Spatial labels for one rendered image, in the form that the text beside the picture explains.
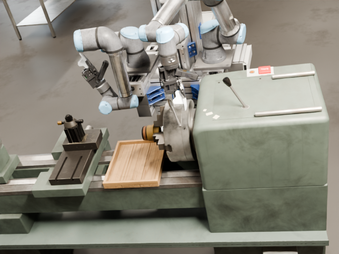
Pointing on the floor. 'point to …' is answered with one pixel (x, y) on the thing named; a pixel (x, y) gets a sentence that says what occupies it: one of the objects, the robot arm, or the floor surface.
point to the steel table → (41, 14)
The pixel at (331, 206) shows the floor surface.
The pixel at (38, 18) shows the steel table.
